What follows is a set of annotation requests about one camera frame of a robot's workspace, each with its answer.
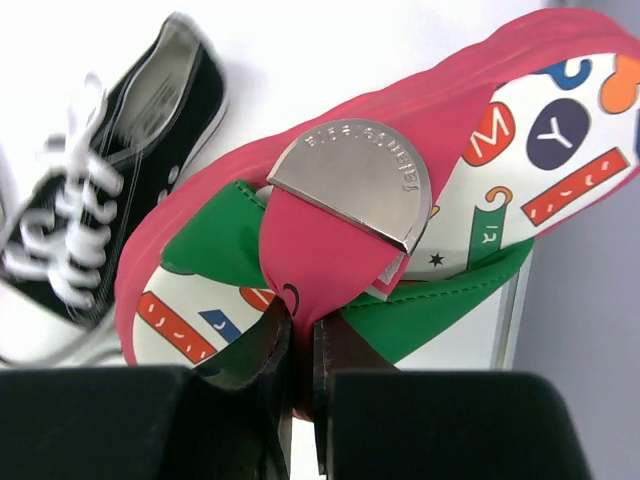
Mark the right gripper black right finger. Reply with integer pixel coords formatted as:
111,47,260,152
313,317,593,479

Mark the black canvas sneaker upper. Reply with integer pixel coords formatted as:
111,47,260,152
0,11,231,368

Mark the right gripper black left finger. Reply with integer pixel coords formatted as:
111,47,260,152
1,304,291,479

